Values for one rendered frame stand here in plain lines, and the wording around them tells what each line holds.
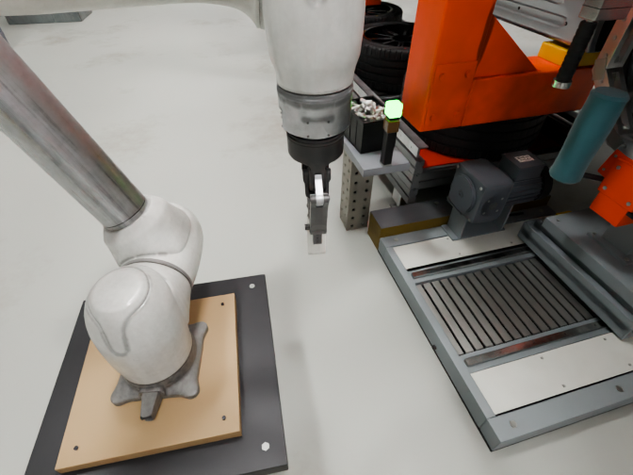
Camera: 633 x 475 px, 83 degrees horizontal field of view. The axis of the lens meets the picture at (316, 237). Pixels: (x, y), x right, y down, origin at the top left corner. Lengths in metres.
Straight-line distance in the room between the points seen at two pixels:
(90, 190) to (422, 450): 1.03
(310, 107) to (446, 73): 0.89
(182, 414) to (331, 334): 0.61
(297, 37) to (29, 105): 0.48
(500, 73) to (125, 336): 1.30
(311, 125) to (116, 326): 0.48
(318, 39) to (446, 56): 0.89
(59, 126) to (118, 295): 0.30
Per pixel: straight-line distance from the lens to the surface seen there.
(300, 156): 0.47
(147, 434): 0.88
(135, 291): 0.71
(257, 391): 0.88
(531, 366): 1.32
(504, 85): 1.43
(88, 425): 0.94
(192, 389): 0.86
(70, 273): 1.76
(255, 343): 0.94
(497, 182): 1.37
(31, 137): 0.76
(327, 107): 0.42
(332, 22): 0.39
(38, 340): 1.60
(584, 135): 1.25
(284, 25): 0.40
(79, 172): 0.77
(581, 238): 1.58
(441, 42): 1.23
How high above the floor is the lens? 1.10
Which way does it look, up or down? 43 degrees down
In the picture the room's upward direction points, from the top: straight up
